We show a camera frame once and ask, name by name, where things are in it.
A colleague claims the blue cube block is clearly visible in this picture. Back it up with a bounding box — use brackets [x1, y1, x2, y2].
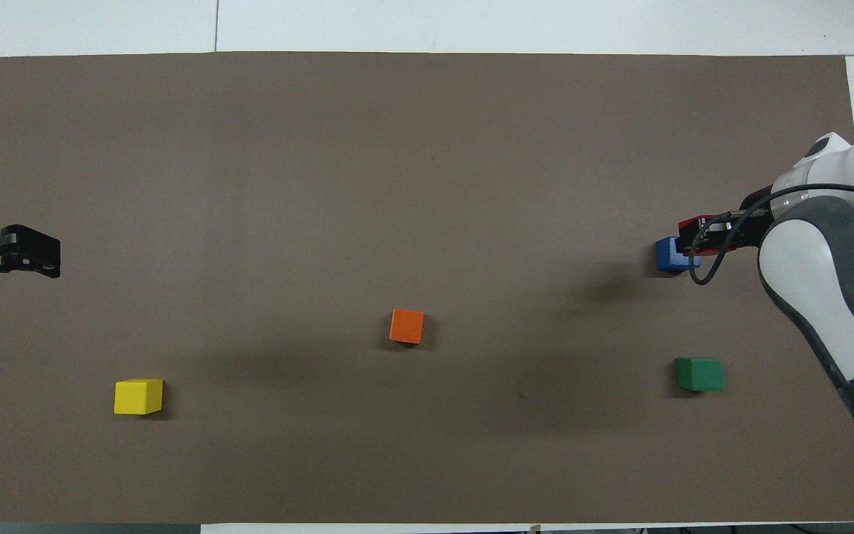
[655, 237, 702, 274]

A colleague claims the brown paper mat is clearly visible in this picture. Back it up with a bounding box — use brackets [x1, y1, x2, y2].
[0, 50, 854, 526]

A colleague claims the yellow cube block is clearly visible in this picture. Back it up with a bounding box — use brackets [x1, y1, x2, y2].
[113, 379, 164, 415]

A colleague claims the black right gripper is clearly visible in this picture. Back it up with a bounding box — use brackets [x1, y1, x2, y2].
[679, 187, 775, 257]

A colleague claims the green cube block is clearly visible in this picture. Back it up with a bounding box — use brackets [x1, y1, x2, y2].
[675, 357, 724, 392]

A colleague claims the orange cube block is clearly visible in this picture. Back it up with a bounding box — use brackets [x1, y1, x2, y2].
[389, 309, 425, 345]

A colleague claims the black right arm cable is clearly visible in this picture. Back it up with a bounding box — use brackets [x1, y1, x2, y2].
[689, 183, 854, 286]

